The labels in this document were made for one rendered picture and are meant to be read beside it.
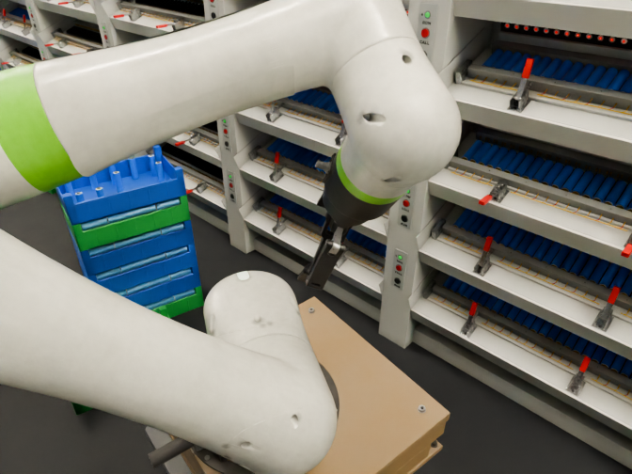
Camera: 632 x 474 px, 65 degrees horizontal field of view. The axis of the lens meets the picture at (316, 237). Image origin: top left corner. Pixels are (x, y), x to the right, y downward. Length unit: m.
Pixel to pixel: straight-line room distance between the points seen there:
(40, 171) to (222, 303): 0.28
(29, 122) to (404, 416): 0.66
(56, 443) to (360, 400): 0.80
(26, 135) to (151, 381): 0.24
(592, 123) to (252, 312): 0.68
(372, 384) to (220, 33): 0.62
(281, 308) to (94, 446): 0.81
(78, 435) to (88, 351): 0.97
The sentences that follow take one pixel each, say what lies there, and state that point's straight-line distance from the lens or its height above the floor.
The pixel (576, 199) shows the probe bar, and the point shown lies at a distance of 1.10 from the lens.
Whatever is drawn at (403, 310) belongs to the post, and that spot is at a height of 0.13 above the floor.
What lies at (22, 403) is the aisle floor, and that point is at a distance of 1.54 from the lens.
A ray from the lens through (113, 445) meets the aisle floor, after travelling 1.36.
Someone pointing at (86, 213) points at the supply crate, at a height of 0.42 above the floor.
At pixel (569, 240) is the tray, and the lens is 1.10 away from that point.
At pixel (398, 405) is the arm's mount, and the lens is 0.87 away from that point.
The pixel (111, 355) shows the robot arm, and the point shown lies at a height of 0.75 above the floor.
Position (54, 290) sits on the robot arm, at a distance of 0.43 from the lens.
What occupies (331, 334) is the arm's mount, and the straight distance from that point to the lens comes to 0.97.
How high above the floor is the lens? 1.05
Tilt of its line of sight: 33 degrees down
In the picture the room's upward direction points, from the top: straight up
